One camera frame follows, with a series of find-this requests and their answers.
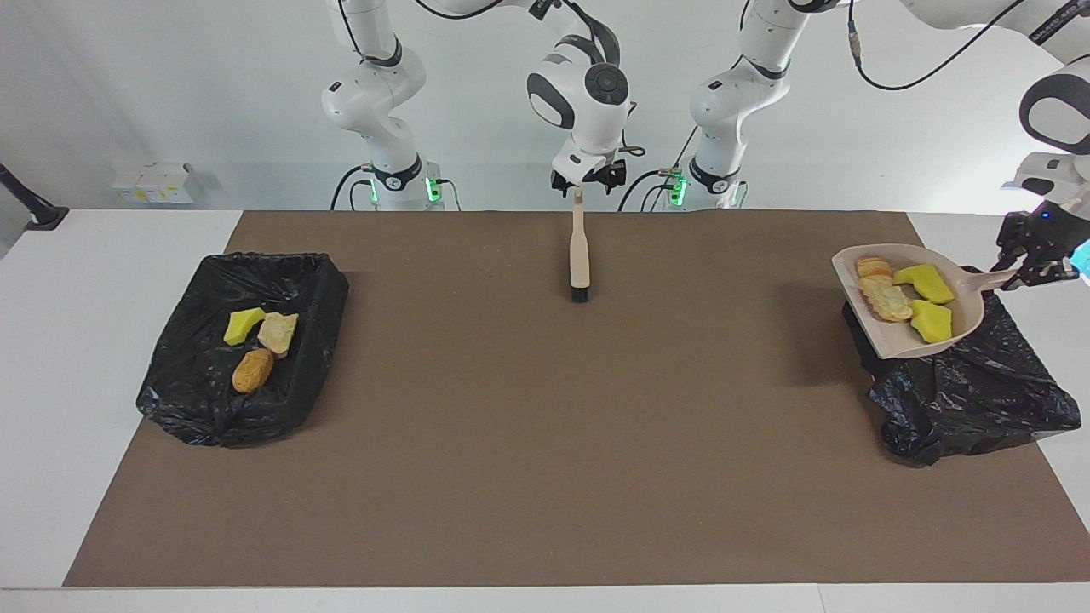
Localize beige hand brush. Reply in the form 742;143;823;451
568;189;592;304

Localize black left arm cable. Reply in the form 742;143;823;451
847;0;1027;91

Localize yellow green sponge piece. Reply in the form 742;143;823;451
223;306;267;347

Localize black bag-lined trash bin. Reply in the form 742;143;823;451
136;251;350;449
841;289;1082;467

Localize black camera stand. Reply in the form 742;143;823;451
0;163;69;231

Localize brown peanut-shaped bread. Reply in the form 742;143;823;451
231;347;276;395

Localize brown table mat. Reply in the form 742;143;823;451
64;210;1090;588

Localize white socket boxes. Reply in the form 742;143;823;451
111;162;195;205

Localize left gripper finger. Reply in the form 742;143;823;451
994;215;1027;272
1003;260;1081;292

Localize beige plastic dustpan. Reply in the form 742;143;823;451
831;243;1020;360

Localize notched yellow sponge piece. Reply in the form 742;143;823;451
909;299;954;345

